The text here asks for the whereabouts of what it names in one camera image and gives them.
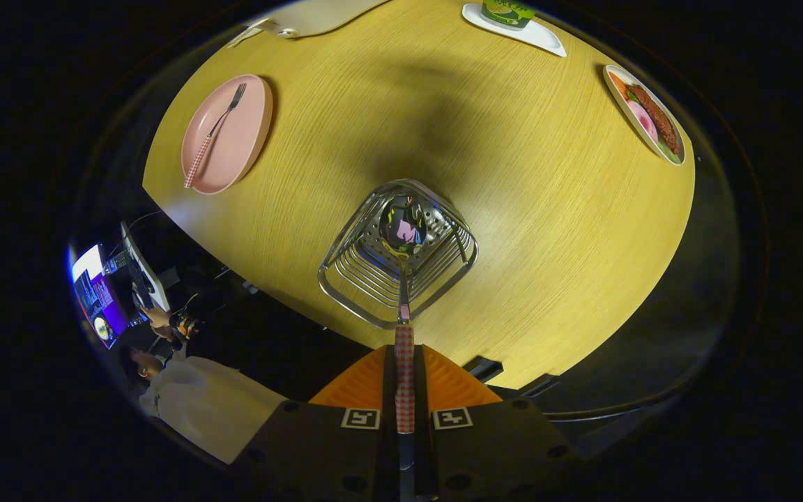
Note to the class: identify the lit computer screen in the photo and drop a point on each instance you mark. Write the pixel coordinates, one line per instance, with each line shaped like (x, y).
(98, 300)

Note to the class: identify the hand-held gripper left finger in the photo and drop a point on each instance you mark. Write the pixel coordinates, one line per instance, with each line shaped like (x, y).
(388, 390)

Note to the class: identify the white coaster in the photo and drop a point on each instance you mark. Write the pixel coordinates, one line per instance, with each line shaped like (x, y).
(548, 40)

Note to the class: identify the green label drink bottle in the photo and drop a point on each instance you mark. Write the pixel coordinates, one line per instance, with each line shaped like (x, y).
(506, 12)

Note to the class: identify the white plate of food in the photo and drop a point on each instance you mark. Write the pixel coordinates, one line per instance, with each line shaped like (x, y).
(645, 115)

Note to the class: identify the pink plate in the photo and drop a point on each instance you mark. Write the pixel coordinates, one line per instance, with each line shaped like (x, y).
(241, 139)

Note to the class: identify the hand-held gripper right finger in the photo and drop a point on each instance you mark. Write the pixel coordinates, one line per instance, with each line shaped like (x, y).
(421, 390)

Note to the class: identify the silver laptop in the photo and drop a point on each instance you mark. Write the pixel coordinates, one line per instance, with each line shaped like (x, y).
(147, 275)

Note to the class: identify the white toaster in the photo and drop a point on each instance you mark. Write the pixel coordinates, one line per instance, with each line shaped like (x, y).
(325, 17)

